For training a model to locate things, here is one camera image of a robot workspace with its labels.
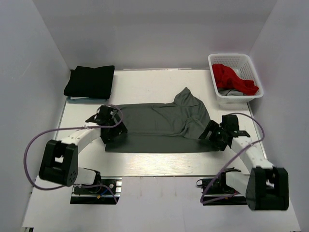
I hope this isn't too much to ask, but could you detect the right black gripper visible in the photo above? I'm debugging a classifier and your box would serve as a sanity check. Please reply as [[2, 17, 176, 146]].
[[199, 120, 228, 151]]

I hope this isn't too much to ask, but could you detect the grey t shirt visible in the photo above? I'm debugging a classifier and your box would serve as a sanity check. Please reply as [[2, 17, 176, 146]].
[[218, 88, 245, 97], [105, 88, 217, 153]]

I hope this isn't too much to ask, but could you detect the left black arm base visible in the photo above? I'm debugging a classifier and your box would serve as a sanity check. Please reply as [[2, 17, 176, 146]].
[[70, 177, 122, 205]]

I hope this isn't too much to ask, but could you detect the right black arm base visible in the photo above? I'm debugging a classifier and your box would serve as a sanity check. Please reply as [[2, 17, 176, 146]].
[[196, 178, 247, 206]]

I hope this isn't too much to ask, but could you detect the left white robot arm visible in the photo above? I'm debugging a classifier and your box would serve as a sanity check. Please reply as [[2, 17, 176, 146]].
[[39, 105, 127, 193]]

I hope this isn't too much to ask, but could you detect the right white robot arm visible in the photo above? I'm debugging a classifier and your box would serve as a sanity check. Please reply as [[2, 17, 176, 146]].
[[199, 113, 289, 211]]

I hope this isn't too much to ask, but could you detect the grey t shirt in basket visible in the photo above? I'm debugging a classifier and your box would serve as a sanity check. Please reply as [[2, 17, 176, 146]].
[[218, 88, 245, 97]]

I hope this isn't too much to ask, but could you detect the folded light blue t shirt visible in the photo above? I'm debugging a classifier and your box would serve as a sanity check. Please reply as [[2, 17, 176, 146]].
[[67, 97, 108, 104]]

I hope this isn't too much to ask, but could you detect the red t shirt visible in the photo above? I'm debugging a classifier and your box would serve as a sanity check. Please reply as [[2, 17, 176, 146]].
[[212, 64, 259, 96]]

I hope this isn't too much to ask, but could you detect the folded black t shirt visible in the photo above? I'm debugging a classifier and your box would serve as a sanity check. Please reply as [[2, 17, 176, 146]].
[[64, 65, 115, 100]]

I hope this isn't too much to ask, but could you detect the white plastic basket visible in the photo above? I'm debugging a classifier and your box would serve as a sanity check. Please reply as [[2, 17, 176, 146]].
[[208, 53, 264, 104]]

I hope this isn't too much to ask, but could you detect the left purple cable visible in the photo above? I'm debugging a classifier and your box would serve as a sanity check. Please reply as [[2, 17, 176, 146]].
[[25, 104, 124, 191]]

